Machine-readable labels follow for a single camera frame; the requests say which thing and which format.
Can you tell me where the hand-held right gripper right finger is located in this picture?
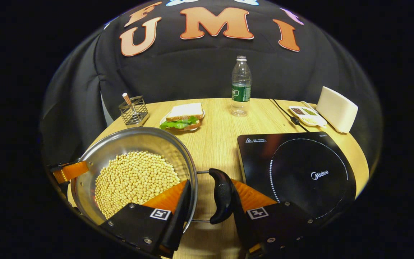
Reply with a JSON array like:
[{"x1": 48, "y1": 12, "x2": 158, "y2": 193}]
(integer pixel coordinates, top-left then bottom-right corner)
[{"x1": 225, "y1": 179, "x2": 317, "y2": 258}]

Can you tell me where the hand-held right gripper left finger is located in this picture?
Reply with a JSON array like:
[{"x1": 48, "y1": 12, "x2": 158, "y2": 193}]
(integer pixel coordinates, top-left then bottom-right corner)
[{"x1": 101, "y1": 180, "x2": 192, "y2": 259}]

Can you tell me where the stainless steel pot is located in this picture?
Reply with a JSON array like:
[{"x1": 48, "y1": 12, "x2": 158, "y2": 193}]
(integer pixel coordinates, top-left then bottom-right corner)
[{"x1": 71, "y1": 127, "x2": 235, "y2": 225}]

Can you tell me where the black induction cooktop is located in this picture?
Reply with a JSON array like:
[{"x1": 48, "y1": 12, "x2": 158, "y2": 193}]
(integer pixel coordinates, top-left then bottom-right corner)
[{"x1": 237, "y1": 132, "x2": 357, "y2": 221}]

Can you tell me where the pile of soybeans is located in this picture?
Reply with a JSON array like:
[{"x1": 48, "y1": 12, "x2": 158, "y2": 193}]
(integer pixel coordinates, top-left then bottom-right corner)
[{"x1": 95, "y1": 151, "x2": 181, "y2": 219}]

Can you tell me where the brown utensil with pale tip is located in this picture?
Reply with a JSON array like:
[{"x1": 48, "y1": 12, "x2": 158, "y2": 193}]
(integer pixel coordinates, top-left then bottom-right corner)
[{"x1": 122, "y1": 93, "x2": 137, "y2": 117}]

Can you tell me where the sandwich with lettuce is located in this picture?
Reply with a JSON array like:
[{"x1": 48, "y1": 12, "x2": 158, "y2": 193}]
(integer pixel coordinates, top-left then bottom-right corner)
[{"x1": 160, "y1": 103, "x2": 204, "y2": 131}]

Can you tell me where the white seasoning tray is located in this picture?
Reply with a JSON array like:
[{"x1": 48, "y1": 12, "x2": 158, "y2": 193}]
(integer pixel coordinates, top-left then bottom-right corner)
[{"x1": 288, "y1": 105, "x2": 328, "y2": 127}]

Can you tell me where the clear plastic water bottle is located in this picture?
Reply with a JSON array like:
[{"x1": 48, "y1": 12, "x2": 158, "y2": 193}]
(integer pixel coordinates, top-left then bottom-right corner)
[{"x1": 231, "y1": 55, "x2": 252, "y2": 117}]

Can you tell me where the white box appliance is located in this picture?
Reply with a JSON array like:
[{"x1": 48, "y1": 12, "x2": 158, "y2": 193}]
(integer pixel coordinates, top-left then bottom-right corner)
[{"x1": 316, "y1": 86, "x2": 359, "y2": 133}]

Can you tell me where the black backdrop cloth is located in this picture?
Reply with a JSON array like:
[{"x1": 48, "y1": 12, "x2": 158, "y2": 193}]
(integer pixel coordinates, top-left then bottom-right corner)
[{"x1": 40, "y1": 0, "x2": 383, "y2": 169}]

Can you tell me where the metal wire utensil holder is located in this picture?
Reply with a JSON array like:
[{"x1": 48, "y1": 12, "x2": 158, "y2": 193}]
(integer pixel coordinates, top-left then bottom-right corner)
[{"x1": 118, "y1": 95, "x2": 150, "y2": 126}]

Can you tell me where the black power cable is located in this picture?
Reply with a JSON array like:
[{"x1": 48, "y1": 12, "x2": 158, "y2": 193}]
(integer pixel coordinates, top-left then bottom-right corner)
[{"x1": 269, "y1": 98, "x2": 310, "y2": 133}]

